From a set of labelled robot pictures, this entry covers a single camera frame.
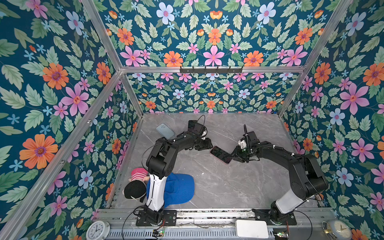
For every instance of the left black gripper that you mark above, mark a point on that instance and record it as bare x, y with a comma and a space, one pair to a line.
207, 145

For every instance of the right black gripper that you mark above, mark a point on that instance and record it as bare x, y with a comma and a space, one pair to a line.
236, 154

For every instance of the pink-edged smartphone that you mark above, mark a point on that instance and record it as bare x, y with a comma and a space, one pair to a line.
221, 155

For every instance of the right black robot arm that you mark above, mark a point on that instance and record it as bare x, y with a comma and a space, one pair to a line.
306, 179

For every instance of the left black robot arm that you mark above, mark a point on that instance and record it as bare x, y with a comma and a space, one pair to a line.
163, 156

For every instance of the light blue phone case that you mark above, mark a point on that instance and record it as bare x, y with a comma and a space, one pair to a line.
165, 131

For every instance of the blue baseball cap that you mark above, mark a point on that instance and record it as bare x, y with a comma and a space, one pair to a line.
179, 189

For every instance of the white rectangular box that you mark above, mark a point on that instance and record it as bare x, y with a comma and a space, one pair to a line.
252, 229

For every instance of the black plush toy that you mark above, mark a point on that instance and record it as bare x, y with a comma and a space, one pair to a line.
136, 189

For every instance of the silver alarm clock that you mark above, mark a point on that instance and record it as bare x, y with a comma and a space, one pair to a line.
337, 230

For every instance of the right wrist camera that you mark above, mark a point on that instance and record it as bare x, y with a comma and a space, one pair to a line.
242, 144

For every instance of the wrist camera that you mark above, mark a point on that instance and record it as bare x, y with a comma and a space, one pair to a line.
242, 144
196, 128

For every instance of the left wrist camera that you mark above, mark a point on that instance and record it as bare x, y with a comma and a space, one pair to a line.
196, 128

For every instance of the black hook rail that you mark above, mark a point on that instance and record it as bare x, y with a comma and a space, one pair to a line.
211, 70

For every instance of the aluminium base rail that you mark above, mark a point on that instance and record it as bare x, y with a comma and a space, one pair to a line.
213, 224

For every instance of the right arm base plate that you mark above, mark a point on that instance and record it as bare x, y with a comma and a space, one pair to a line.
274, 217

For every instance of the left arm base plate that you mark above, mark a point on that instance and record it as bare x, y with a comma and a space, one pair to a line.
149, 218

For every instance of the white wall clock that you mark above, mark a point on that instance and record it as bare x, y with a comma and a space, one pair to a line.
98, 230

